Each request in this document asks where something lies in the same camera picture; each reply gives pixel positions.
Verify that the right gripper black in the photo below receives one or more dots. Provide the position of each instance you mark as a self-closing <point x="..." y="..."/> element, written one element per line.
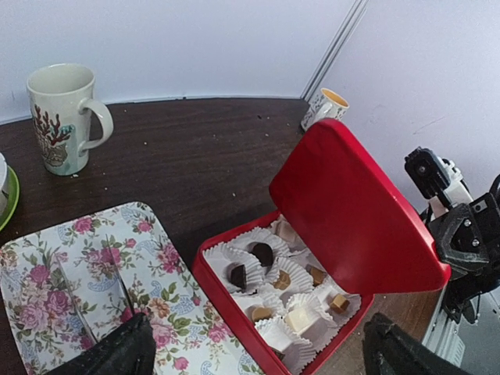
<point x="467" y="238"/>

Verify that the green saucer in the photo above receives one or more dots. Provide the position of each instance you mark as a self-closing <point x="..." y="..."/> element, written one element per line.
<point x="13" y="185"/>

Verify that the tan square chocolate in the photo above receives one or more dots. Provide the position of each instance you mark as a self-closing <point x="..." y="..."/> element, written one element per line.
<point x="317" y="275"/>

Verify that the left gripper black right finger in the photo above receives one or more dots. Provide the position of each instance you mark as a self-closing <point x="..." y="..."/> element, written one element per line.
<point x="387" y="349"/>

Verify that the red box lid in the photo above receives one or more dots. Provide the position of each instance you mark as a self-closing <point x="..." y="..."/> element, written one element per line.
<point x="350" y="215"/>

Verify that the floral cream mug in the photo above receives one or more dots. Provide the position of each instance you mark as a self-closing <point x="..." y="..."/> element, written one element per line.
<point x="68" y="121"/>

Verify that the white mug orange inside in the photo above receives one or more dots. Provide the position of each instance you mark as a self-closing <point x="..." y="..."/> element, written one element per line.
<point x="327" y="104"/>

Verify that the floral rectangular tray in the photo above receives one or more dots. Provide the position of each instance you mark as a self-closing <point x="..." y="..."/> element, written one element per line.
<point x="190" y="335"/>

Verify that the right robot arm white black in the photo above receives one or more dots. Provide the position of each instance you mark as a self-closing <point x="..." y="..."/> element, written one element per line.
<point x="457" y="301"/>

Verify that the red box base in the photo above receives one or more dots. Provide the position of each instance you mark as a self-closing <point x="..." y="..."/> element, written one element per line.
<point x="241" y="325"/>

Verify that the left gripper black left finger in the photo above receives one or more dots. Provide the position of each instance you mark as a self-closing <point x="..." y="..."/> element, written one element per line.
<point x="129" y="349"/>

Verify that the right aluminium frame post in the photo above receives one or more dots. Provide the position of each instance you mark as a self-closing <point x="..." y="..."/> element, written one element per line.
<point x="344" y="32"/>

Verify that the white paper liners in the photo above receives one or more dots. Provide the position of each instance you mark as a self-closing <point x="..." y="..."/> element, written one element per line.
<point x="293" y="258"/>

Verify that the white square chocolate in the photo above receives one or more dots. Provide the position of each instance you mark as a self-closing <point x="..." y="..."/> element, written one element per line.
<point x="285" y="231"/>
<point x="300" y="319"/>

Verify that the dark heart chocolate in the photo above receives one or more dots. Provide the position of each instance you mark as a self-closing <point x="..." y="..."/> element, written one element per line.
<point x="264" y="253"/>

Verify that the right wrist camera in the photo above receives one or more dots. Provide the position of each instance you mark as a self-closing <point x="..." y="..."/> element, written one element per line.
<point x="439" y="181"/>

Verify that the metal tongs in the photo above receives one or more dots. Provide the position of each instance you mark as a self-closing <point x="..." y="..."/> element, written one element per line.
<point x="89" y="270"/>

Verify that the white bowl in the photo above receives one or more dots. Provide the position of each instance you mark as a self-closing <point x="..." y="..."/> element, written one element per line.
<point x="4" y="176"/>

